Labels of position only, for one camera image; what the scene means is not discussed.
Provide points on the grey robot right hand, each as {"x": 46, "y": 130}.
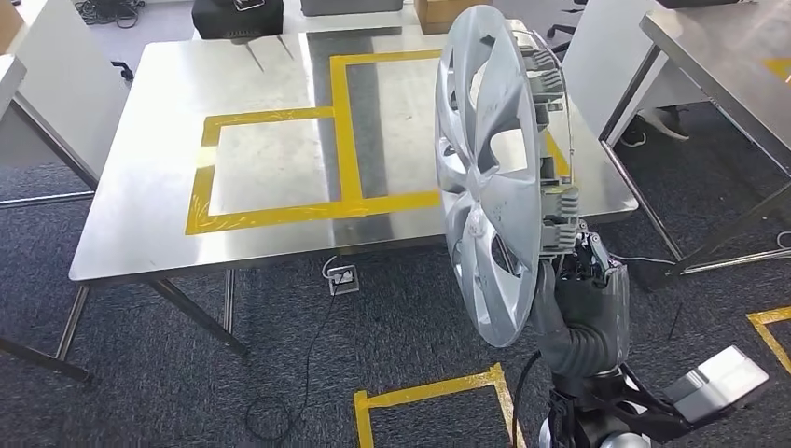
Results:
{"x": 602, "y": 315}

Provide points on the silver plastic wheel hubcap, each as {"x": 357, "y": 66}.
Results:
{"x": 494, "y": 198}

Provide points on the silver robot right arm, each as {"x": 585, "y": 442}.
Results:
{"x": 568, "y": 358}

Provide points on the stainless steel workbench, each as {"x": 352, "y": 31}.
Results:
{"x": 123, "y": 185}

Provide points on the yellow floor tape square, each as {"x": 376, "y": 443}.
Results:
{"x": 432, "y": 387}
{"x": 766, "y": 318}

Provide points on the person's foot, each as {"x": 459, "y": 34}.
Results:
{"x": 664, "y": 123}
{"x": 631, "y": 139}

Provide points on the white partition panel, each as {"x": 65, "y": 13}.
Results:
{"x": 618, "y": 62}
{"x": 74, "y": 93}

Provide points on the metal floor power outlet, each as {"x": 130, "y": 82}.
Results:
{"x": 343, "y": 279}

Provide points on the black office chair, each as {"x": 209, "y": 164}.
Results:
{"x": 122, "y": 69}
{"x": 565, "y": 31}

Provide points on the yellow tape table marking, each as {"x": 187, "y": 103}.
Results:
{"x": 778, "y": 68}
{"x": 346, "y": 123}

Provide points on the brown cardboard box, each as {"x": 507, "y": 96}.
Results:
{"x": 7, "y": 25}
{"x": 442, "y": 12}

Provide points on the grey equipment case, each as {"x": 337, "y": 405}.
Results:
{"x": 352, "y": 6}

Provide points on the black equipment bag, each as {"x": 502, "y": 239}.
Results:
{"x": 238, "y": 21}

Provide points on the black remote controller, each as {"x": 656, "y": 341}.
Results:
{"x": 247, "y": 4}

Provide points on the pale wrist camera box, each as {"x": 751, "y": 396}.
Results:
{"x": 717, "y": 383}

